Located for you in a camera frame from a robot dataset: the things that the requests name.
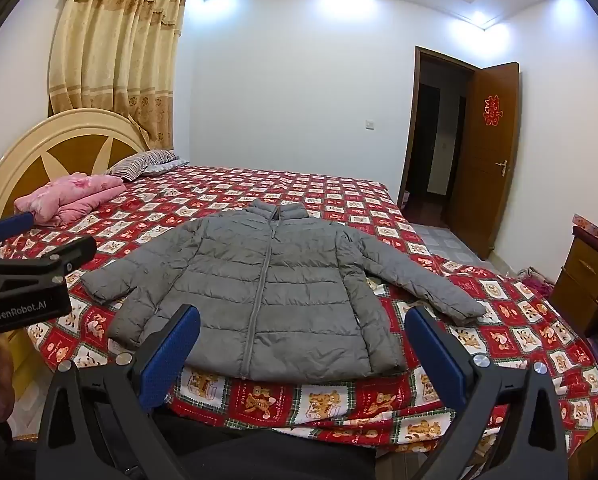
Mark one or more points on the red paper door decoration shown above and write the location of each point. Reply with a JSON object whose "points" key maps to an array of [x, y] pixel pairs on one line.
{"points": [[492, 109]]}

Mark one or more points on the wooden dresser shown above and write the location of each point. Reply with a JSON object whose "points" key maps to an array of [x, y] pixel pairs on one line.
{"points": [[584, 280]]}

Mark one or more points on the person's left forearm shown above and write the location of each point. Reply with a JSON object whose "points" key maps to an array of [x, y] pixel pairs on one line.
{"points": [[0, 380]]}

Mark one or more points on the beige patterned curtain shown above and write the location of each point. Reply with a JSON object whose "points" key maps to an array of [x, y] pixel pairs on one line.
{"points": [[124, 50]]}

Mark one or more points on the pink folded blanket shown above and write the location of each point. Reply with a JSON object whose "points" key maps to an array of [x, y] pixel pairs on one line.
{"points": [[69, 195]]}

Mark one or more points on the grey puffer jacket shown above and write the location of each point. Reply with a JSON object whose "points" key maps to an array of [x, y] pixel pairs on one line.
{"points": [[274, 280]]}

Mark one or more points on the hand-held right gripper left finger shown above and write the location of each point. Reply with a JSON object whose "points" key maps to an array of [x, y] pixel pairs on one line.
{"points": [[171, 355]]}

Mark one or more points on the red printed bed sheet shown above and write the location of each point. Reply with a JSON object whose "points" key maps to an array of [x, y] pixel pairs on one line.
{"points": [[329, 405]]}

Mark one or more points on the brown wooden door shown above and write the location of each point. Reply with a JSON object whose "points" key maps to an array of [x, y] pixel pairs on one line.
{"points": [[484, 160]]}

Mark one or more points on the dark wooden door frame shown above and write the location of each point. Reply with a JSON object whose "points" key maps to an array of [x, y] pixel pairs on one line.
{"points": [[411, 125]]}

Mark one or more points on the striped pillow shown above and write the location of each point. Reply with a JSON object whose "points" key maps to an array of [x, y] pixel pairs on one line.
{"points": [[144, 162]]}

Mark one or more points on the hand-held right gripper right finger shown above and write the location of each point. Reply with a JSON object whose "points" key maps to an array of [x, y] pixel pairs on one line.
{"points": [[439, 355]]}

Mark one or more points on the colourful clutter on dresser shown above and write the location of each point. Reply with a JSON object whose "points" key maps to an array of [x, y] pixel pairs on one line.
{"points": [[596, 227]]}

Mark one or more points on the cream and brown headboard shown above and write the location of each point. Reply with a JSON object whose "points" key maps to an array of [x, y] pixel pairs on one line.
{"points": [[54, 150]]}

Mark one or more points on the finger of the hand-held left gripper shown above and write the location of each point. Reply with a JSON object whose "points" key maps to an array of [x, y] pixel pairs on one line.
{"points": [[54, 255], [9, 227]]}

